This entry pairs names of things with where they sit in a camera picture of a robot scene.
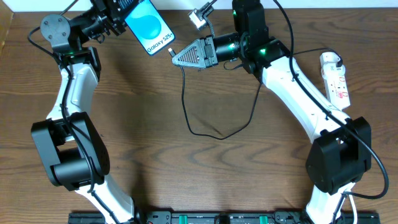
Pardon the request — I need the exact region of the blue Galaxy smartphone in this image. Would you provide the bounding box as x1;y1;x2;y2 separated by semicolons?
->
125;0;175;56

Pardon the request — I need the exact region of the black USB charging cable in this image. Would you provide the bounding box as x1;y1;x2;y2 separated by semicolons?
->
167;47;344;141

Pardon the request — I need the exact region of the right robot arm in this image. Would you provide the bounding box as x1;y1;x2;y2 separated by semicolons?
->
172;1;372;223

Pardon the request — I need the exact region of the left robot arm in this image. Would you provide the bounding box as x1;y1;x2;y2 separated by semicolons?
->
31;0;147;223

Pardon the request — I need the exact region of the white power strip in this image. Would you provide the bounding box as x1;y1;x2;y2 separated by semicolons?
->
321;52;351;110

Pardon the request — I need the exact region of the white USB wall charger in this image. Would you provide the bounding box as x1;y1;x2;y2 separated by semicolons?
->
320;55;346;80

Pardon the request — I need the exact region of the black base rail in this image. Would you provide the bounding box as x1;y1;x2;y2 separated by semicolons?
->
67;211;381;224

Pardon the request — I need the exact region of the white power strip cord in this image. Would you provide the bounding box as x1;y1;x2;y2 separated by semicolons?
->
347;192;359;224

